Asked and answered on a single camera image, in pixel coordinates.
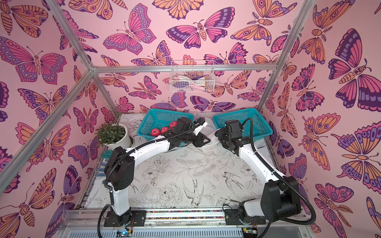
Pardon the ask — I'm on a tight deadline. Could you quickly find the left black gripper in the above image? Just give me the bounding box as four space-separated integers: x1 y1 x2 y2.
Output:
180 131 212 149

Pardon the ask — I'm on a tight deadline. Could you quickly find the red apple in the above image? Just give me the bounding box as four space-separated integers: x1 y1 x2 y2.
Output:
150 128 161 137
161 127 170 134

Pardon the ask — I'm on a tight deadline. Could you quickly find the netted apple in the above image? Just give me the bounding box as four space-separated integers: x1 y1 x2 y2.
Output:
170 121 177 128

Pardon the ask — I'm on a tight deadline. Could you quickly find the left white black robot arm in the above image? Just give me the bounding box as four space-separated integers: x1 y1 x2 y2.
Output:
97 117 210 230

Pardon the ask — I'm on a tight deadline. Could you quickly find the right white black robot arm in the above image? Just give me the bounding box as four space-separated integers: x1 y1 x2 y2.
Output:
215 118 317 226

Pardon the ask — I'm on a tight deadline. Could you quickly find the white plastic tray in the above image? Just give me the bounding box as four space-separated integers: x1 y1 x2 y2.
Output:
203 118 219 146

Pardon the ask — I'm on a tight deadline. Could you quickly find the right teal plastic basket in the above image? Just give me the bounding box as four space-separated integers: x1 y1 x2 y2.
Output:
212 108 273 141

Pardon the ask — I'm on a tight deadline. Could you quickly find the teal plastic basket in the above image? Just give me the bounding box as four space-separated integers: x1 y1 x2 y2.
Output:
137 109 194 141
212 108 273 141

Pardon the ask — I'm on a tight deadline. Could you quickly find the left teal plastic basket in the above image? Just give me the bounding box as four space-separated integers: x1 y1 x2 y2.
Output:
137 109 194 141

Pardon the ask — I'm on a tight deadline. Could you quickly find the potted green plant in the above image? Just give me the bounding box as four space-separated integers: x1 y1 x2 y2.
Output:
96 114 133 151

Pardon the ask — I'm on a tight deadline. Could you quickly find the blue dotted work glove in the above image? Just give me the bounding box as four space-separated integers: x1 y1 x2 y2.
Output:
95 162 107 183

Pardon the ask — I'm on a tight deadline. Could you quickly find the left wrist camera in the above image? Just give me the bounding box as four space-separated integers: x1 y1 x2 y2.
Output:
194 117 207 134

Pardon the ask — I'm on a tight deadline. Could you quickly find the white wire wall basket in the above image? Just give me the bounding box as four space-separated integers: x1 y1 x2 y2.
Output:
168 59 215 93

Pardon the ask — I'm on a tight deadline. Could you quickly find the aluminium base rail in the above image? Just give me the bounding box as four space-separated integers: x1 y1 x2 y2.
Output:
57 207 314 238

